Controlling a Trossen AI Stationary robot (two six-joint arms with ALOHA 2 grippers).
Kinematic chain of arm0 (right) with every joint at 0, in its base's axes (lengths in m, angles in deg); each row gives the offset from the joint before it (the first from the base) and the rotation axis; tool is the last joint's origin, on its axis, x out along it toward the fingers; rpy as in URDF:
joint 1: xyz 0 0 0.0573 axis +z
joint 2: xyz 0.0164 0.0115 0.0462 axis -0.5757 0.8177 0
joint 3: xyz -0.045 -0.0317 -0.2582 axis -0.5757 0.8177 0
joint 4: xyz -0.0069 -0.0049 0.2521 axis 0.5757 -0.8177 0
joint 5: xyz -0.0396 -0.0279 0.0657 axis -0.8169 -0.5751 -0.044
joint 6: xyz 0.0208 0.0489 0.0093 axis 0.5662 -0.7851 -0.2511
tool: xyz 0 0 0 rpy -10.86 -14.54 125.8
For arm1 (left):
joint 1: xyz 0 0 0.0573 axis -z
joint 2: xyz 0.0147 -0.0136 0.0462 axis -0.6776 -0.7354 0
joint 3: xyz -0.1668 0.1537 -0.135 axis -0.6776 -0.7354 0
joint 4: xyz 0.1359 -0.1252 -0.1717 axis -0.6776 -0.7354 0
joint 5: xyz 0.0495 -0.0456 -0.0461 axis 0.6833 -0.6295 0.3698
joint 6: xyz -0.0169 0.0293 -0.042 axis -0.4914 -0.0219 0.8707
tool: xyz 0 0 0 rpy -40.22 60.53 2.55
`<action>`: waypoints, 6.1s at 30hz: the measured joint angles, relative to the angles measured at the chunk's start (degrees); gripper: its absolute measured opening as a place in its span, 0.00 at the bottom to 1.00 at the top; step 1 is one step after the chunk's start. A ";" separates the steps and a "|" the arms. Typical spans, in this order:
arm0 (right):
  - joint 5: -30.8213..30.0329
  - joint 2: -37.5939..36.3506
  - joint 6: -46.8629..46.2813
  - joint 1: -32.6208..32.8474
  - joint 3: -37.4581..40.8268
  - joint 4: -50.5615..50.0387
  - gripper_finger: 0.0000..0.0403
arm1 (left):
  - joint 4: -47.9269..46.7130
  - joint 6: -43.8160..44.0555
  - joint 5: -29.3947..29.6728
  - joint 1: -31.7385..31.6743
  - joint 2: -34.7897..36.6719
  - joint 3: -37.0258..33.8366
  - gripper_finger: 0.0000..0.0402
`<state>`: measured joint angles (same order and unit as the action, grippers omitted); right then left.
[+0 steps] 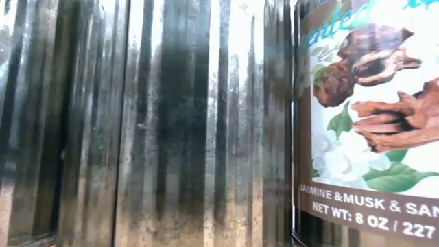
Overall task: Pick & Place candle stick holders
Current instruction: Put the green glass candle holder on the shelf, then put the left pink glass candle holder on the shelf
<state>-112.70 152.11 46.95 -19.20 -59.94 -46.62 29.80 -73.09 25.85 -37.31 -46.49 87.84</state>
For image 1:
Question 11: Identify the white picture candle label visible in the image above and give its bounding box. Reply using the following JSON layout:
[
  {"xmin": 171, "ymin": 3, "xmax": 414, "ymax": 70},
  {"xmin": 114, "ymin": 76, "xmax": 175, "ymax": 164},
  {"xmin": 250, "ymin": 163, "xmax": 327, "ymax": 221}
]
[{"xmin": 298, "ymin": 0, "xmax": 439, "ymax": 243}]

